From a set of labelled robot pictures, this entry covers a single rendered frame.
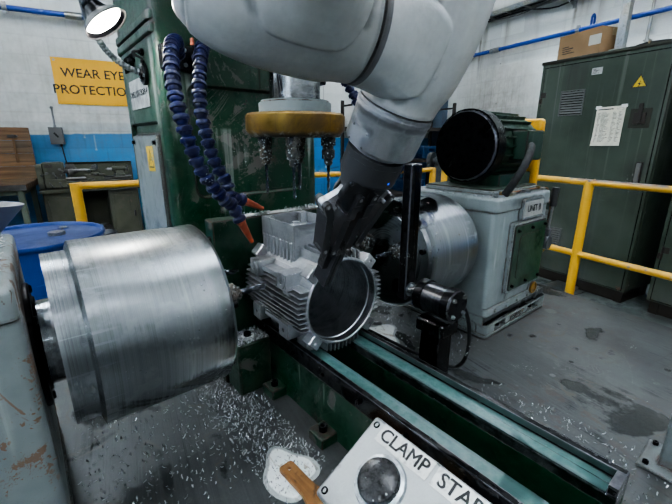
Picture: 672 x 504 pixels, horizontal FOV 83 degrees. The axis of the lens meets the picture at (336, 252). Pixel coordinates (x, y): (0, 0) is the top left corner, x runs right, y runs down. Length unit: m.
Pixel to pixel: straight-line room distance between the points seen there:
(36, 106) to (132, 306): 5.31
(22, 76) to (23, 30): 0.47
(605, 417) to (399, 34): 0.76
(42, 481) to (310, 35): 0.51
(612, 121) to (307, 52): 3.57
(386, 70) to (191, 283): 0.34
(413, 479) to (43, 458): 0.39
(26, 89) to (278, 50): 5.49
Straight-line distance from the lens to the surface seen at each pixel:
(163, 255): 0.54
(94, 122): 5.70
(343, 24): 0.34
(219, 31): 0.34
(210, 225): 0.75
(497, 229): 0.98
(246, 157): 0.90
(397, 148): 0.44
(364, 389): 0.63
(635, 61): 3.84
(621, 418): 0.92
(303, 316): 0.64
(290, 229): 0.68
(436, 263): 0.82
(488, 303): 1.04
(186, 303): 0.52
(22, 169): 5.57
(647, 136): 3.73
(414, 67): 0.40
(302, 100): 0.68
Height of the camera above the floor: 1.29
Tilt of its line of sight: 16 degrees down
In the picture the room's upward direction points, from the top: straight up
